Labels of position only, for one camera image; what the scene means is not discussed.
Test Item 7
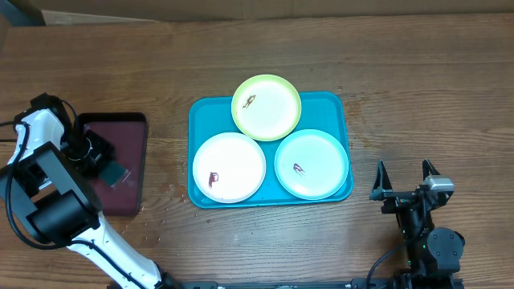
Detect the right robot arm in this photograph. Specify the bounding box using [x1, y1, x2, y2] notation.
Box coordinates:
[365, 159, 465, 288]

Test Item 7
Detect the cardboard backdrop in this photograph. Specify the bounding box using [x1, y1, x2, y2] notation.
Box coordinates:
[31, 0, 513, 22]

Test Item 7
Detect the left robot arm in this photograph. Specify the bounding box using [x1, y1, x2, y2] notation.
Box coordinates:
[1, 93, 180, 288]

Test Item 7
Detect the teal plastic tray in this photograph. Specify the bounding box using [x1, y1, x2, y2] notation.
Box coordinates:
[188, 92, 350, 209]

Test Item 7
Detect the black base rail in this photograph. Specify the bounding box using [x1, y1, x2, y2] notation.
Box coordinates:
[108, 277, 467, 289]

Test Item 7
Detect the white plate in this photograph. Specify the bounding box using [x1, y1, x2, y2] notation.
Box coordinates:
[192, 132, 266, 204]

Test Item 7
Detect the dark red tray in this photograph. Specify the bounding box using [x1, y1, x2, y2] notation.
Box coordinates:
[79, 112, 148, 216]

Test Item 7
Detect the yellow-green plate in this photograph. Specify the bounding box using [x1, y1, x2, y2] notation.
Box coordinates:
[230, 74, 302, 141]

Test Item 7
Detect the light blue plate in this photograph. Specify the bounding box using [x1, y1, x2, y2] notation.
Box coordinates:
[274, 129, 350, 201]

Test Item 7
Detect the green scrub sponge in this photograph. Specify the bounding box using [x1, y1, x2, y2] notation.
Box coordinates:
[99, 161, 130, 187]

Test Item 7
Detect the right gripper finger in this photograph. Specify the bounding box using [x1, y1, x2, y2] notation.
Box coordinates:
[422, 158, 440, 181]
[372, 160, 392, 193]

